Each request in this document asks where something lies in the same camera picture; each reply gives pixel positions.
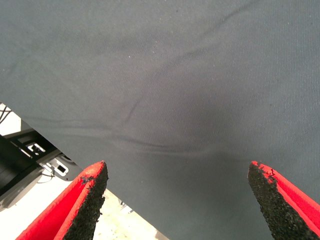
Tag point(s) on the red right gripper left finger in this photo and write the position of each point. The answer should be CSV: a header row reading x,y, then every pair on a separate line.
x,y
75,212

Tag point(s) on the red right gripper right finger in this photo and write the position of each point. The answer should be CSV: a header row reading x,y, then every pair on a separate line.
x,y
287,212

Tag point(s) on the dark grey table cloth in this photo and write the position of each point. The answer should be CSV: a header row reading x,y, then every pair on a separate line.
x,y
175,75

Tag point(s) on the black metal frame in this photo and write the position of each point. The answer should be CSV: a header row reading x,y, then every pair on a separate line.
x,y
12,160

